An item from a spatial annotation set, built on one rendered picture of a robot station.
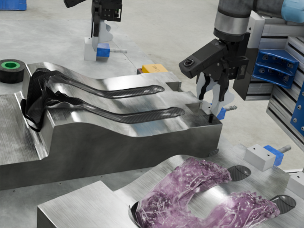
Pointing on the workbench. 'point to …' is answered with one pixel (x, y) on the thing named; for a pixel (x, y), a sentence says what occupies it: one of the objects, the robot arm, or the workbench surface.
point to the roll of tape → (11, 71)
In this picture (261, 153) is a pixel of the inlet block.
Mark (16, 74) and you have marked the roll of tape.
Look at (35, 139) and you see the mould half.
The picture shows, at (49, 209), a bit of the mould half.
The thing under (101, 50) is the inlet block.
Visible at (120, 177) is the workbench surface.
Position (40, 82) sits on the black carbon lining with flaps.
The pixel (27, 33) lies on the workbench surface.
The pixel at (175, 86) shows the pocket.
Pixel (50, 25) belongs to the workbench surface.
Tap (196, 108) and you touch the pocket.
